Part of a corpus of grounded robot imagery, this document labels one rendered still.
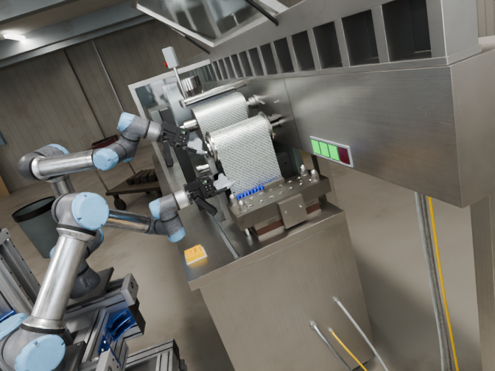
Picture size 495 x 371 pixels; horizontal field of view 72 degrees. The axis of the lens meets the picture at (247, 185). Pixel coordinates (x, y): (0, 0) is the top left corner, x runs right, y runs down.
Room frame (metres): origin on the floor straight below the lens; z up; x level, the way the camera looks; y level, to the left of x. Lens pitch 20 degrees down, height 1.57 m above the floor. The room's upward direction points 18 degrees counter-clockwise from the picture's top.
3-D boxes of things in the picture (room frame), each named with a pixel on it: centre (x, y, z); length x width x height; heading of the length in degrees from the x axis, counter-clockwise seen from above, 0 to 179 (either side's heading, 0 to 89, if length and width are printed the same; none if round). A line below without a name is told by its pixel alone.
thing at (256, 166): (1.39, -0.04, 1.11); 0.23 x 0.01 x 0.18; 102
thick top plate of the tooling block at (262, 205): (1.28, -0.10, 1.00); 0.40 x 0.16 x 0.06; 102
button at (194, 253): (1.22, 0.29, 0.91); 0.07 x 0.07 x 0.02; 12
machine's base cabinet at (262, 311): (2.35, 0.24, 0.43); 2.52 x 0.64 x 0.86; 12
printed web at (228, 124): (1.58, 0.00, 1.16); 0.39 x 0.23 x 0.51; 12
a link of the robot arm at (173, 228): (1.32, 0.36, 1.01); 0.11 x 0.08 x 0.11; 51
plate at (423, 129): (2.15, -0.20, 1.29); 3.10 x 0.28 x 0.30; 12
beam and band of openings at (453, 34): (2.14, -0.13, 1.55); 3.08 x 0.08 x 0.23; 12
